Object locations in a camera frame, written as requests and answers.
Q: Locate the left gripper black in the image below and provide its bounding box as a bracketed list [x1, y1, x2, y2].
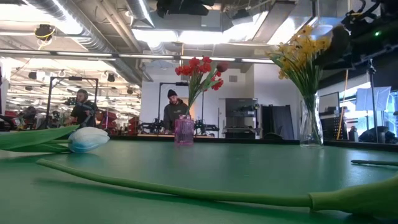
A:
[156, 0, 215, 18]

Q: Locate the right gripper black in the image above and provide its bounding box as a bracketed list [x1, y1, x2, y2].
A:
[314, 12, 398, 71]

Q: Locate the yellow flower bunch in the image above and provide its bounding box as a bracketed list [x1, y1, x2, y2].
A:
[266, 25, 333, 144]

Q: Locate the red flower bunch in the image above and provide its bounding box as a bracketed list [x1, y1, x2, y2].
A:
[174, 56, 224, 118]

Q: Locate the red tulip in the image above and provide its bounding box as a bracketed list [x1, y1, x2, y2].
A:
[188, 61, 229, 116]
[351, 159, 398, 166]

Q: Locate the long green flower stem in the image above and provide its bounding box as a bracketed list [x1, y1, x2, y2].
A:
[35, 157, 398, 218]

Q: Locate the white tulip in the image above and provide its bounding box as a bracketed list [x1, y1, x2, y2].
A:
[0, 124, 110, 154]

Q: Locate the clear glass vase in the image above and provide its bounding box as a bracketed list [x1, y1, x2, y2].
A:
[299, 93, 324, 149]

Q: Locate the pink ribbed glass vase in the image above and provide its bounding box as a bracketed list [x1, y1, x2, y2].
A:
[174, 114, 195, 146]

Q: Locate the grey ceiling box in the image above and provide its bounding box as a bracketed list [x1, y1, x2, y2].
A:
[201, 9, 222, 28]

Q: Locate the black tripod stand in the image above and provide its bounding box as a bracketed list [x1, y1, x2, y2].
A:
[366, 58, 379, 144]

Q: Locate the whiteboard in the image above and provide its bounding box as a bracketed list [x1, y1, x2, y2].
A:
[317, 91, 341, 113]

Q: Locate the white diffuser sheet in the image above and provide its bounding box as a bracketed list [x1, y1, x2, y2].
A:
[355, 86, 392, 112]

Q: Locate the black pegboard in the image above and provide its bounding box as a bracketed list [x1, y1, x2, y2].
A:
[322, 113, 348, 141]

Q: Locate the dark partition panel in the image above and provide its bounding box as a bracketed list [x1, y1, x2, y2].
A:
[260, 104, 295, 141]

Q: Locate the dark padded heap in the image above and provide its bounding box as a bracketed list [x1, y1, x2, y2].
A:
[359, 126, 397, 144]

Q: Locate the person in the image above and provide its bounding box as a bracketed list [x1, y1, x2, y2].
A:
[68, 89, 99, 128]
[162, 89, 191, 134]

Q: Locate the black cabinet machine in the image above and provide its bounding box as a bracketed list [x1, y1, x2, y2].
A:
[224, 98, 261, 139]

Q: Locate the black curved chair backrest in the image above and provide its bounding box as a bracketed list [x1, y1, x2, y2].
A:
[263, 132, 284, 141]

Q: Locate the long ceiling light strip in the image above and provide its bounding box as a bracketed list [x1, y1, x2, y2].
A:
[0, 49, 275, 64]

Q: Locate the black ceiling device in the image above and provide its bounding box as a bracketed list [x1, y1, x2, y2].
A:
[33, 24, 57, 42]

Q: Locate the yellow hanging cable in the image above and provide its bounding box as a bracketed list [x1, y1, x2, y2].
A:
[336, 68, 349, 141]

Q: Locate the silver ventilation duct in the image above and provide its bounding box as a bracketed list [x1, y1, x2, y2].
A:
[26, 0, 144, 85]

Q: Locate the black rig frame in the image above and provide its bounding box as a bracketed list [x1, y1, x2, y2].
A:
[45, 76, 100, 130]
[157, 82, 206, 136]

